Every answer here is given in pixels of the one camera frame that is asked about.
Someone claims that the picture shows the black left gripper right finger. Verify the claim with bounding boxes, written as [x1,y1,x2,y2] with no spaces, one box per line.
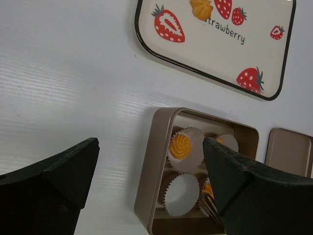
[203,138,313,235]

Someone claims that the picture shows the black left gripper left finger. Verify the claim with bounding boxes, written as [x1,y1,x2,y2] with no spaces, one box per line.
[0,138,99,235]

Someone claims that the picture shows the metal food tongs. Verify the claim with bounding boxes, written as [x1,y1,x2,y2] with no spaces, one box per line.
[199,193,224,228]

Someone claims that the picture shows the white paper cupcake liner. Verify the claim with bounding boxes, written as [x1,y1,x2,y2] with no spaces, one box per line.
[199,178,217,218]
[164,173,200,217]
[213,133,239,152]
[167,127,204,173]

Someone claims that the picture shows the gold tin lid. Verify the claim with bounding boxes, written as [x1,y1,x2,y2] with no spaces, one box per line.
[265,128,313,178]

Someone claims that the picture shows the gold square tin box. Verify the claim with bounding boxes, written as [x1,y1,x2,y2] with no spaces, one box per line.
[134,107,259,235]

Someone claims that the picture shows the strawberry print tray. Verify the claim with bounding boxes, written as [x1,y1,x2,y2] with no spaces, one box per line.
[134,0,296,101]

